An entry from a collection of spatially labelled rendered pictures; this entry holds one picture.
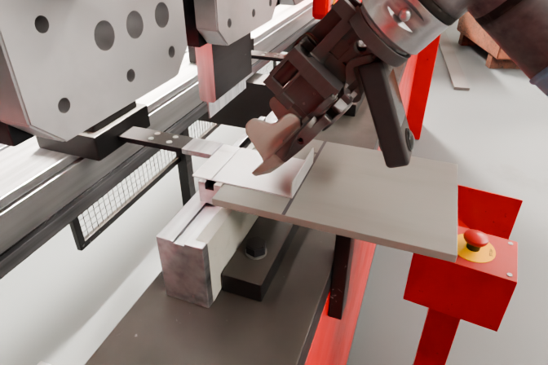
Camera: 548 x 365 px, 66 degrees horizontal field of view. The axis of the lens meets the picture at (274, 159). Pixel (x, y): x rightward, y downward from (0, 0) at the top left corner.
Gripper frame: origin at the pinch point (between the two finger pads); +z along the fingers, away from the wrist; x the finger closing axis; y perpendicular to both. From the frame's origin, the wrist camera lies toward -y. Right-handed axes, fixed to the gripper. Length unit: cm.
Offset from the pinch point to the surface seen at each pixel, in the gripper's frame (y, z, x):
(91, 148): 18.2, 17.2, 3.6
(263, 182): -0.9, 1.5, 2.6
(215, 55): 12.7, -6.6, 2.9
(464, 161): -100, 49, -198
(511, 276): -41.5, -3.5, -16.9
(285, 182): -2.7, 0.0, 1.9
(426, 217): -15.4, -10.3, 2.6
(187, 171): 11, 109, -97
